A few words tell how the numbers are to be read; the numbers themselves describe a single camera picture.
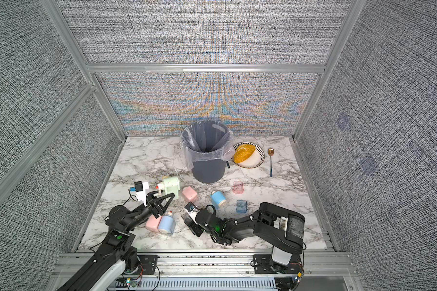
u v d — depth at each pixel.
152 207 0.64
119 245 0.58
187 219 0.86
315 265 0.75
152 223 0.78
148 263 0.74
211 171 0.99
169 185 0.68
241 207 0.90
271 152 1.10
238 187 0.97
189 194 0.87
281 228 0.46
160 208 0.66
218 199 0.85
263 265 0.72
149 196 0.70
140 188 0.65
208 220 0.63
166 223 0.77
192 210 0.72
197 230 0.73
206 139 0.96
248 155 1.03
